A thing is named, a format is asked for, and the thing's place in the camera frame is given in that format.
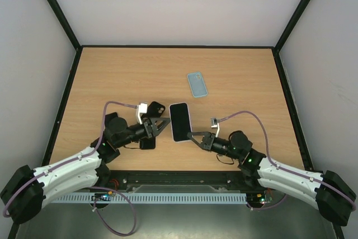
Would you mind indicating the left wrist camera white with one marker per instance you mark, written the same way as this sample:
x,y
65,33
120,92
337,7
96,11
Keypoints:
x,y
141,109

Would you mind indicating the black enclosure frame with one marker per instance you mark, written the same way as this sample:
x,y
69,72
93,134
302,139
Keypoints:
x,y
307,161

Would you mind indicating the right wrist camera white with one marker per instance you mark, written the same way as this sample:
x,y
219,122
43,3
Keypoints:
x,y
214,124

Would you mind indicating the light blue slotted cable duct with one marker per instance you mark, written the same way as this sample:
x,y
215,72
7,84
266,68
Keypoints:
x,y
154,198

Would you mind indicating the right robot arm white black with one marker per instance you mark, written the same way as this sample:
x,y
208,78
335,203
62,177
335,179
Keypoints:
x,y
327,192

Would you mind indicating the black phone camera side up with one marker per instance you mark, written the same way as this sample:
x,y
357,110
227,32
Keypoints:
x,y
180,121

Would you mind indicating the light blue phone case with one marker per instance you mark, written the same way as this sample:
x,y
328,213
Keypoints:
x,y
197,85

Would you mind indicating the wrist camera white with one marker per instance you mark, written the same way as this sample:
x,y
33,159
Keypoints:
x,y
214,124
141,109

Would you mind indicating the black phone case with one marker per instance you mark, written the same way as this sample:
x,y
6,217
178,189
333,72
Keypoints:
x,y
154,110

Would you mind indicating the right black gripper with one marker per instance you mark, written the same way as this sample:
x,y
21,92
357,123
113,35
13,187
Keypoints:
x,y
208,141

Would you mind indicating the small black phone left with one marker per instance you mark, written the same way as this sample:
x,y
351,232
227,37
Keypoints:
x,y
111,121

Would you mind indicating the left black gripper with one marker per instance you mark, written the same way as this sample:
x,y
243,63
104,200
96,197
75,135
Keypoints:
x,y
151,129

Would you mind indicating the black front rail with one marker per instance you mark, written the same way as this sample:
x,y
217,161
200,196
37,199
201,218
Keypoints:
x,y
123,180

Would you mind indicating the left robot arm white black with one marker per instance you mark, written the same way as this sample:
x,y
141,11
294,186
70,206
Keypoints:
x,y
30,190

